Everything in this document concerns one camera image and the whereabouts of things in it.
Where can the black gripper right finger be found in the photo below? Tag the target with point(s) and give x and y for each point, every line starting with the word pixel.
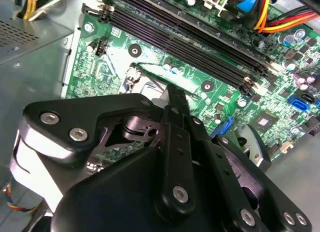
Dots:
pixel 220 164

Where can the silver CPU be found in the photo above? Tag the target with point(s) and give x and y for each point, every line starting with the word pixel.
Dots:
pixel 160 100

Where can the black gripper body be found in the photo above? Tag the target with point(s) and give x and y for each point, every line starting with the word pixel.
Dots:
pixel 112 197

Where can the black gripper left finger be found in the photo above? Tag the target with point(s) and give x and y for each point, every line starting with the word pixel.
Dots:
pixel 75 109

